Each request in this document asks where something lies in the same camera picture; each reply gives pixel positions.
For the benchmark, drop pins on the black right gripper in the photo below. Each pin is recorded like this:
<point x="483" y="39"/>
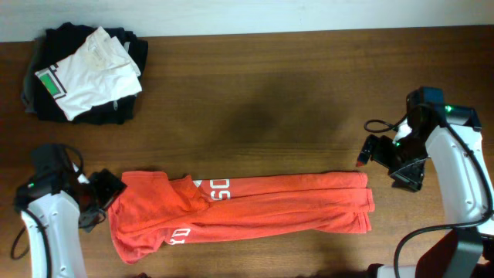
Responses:
<point x="380" y="153"/>

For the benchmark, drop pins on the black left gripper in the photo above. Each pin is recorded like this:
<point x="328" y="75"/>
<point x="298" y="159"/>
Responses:
<point x="106" y="188"/>

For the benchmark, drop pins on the orange-red t-shirt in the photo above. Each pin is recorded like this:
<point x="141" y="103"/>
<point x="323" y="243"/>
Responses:
<point x="155" y="210"/>

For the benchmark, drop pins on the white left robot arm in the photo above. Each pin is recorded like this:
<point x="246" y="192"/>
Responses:
<point x="55" y="207"/>

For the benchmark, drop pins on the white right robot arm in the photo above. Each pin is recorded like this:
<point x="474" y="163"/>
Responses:
<point x="449" y="136"/>

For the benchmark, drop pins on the folded white t-shirt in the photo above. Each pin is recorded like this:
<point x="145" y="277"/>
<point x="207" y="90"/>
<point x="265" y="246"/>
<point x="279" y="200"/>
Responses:
<point x="99" y="72"/>

